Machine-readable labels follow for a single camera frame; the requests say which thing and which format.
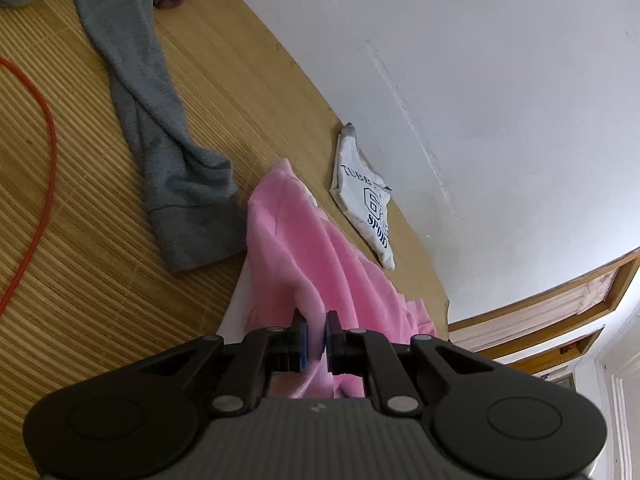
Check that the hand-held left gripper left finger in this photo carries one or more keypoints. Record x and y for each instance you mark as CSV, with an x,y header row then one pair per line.
x,y
301,347

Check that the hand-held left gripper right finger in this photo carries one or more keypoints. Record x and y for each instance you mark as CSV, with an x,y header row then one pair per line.
x,y
330,340

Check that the pink garment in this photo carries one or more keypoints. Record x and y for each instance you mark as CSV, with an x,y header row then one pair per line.
x,y
320,260

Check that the white sheet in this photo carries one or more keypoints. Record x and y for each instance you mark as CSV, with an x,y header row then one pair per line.
x,y
240,300

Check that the white printed t-shirt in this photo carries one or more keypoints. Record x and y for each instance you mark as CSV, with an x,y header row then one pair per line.
x,y
367,200

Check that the bamboo mat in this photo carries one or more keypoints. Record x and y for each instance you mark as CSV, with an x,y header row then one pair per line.
x,y
75,260

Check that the grey sweatshirt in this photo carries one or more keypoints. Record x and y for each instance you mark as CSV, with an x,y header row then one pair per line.
x,y
150,110

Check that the wooden door frame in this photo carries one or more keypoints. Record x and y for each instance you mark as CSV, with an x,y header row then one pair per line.
x,y
610,280

